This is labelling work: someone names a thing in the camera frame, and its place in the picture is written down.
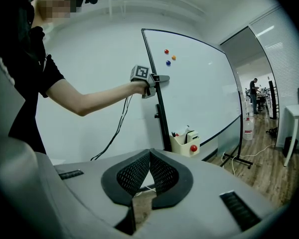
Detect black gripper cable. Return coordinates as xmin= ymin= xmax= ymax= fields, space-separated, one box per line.
xmin=90 ymin=94 xmax=134 ymax=162

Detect white table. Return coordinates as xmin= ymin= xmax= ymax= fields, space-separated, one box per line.
xmin=283 ymin=104 xmax=299 ymax=168

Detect white floor cable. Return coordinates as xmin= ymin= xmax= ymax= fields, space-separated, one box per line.
xmin=222 ymin=143 xmax=275 ymax=177

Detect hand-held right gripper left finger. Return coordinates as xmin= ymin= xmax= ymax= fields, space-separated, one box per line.
xmin=54 ymin=148 xmax=150 ymax=236

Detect black tall rack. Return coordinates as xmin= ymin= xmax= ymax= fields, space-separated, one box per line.
xmin=268 ymin=80 xmax=280 ymax=120

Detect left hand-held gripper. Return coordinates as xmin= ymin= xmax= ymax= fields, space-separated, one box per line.
xmin=129 ymin=65 xmax=170 ymax=100

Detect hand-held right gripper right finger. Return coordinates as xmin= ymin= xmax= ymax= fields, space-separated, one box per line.
xmin=149 ymin=148 xmax=273 ymax=234

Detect white board eraser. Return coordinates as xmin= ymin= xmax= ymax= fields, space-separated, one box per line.
xmin=185 ymin=130 xmax=200 ymax=143

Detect black box under table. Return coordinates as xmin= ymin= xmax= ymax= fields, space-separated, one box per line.
xmin=282 ymin=136 xmax=299 ymax=158

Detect person's head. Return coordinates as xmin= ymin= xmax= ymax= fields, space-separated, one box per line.
xmin=27 ymin=0 xmax=84 ymax=26

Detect white window blinds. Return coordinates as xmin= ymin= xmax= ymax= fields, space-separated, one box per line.
xmin=248 ymin=5 xmax=299 ymax=148

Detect person's black shirt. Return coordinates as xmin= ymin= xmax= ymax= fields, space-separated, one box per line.
xmin=0 ymin=25 xmax=65 ymax=155

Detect person's left forearm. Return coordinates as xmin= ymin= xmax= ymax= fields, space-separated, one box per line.
xmin=73 ymin=80 xmax=147 ymax=118

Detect large white whiteboard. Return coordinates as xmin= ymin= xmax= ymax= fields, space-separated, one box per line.
xmin=141 ymin=28 xmax=244 ymax=156

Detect clear bottle with red label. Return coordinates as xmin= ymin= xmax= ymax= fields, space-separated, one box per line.
xmin=243 ymin=117 xmax=254 ymax=141

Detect cream plastic holder box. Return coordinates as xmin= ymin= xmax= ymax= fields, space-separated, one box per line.
xmin=169 ymin=132 xmax=201 ymax=158

